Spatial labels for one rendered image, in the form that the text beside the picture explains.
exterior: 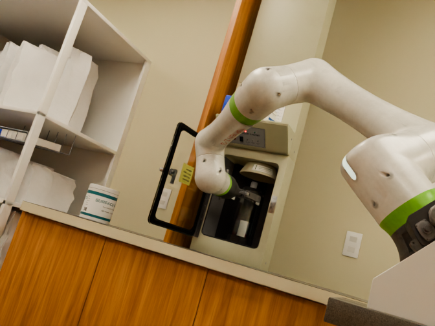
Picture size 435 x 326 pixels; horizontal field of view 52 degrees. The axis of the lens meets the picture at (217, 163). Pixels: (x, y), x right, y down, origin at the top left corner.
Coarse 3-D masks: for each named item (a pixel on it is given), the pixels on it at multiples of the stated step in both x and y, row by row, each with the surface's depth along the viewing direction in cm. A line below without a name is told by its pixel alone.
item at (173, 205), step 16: (176, 128) 167; (192, 144) 176; (176, 160) 169; (192, 160) 177; (176, 176) 170; (192, 176) 179; (176, 192) 171; (192, 192) 180; (160, 208) 165; (176, 208) 173; (192, 208) 182; (176, 224) 174; (192, 224) 183
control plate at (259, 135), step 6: (246, 132) 183; (252, 132) 181; (258, 132) 180; (264, 132) 179; (246, 138) 184; (252, 138) 183; (258, 138) 182; (264, 138) 180; (246, 144) 186; (252, 144) 184; (258, 144) 183; (264, 144) 182
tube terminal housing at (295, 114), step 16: (288, 112) 187; (304, 112) 190; (240, 160) 197; (256, 160) 188; (272, 160) 183; (288, 160) 181; (288, 176) 185; (272, 224) 176; (192, 240) 186; (208, 240) 184; (272, 240) 180; (224, 256) 179; (240, 256) 176; (256, 256) 174
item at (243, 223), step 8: (240, 200) 186; (248, 200) 184; (240, 208) 185; (248, 208) 184; (256, 208) 185; (240, 216) 183; (248, 216) 183; (256, 216) 187; (232, 224) 185; (240, 224) 182; (248, 224) 183; (232, 232) 183; (240, 232) 182; (248, 232) 183
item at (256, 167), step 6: (252, 162) 190; (258, 162) 189; (246, 168) 189; (252, 168) 187; (258, 168) 187; (264, 168) 187; (270, 168) 188; (246, 174) 200; (252, 174) 201; (258, 174) 201; (264, 174) 186; (270, 174) 187; (276, 174) 191; (258, 180) 202; (264, 180) 201; (270, 180) 199
